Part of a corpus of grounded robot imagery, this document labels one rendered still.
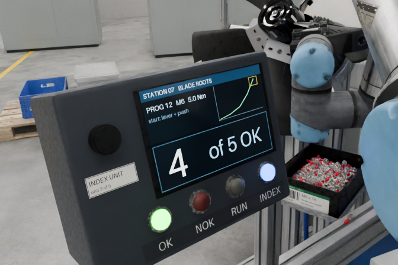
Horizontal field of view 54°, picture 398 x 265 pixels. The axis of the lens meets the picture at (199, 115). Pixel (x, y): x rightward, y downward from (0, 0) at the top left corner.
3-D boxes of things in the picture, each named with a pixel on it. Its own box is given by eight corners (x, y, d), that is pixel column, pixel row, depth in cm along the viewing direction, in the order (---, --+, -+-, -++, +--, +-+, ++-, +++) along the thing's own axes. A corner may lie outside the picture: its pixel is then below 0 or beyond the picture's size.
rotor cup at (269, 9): (281, 21, 129) (259, -3, 121) (321, 12, 119) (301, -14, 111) (270, 59, 125) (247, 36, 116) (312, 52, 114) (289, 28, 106)
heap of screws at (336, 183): (310, 167, 110) (311, 151, 109) (361, 181, 102) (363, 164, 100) (278, 197, 97) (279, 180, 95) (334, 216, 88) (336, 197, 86)
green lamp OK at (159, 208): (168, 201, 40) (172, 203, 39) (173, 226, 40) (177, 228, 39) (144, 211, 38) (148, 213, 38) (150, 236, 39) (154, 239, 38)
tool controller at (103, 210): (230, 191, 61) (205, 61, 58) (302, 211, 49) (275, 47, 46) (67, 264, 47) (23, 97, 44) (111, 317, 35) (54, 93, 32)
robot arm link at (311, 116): (351, 144, 75) (357, 89, 71) (293, 145, 75) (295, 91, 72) (338, 128, 83) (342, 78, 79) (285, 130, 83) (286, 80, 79)
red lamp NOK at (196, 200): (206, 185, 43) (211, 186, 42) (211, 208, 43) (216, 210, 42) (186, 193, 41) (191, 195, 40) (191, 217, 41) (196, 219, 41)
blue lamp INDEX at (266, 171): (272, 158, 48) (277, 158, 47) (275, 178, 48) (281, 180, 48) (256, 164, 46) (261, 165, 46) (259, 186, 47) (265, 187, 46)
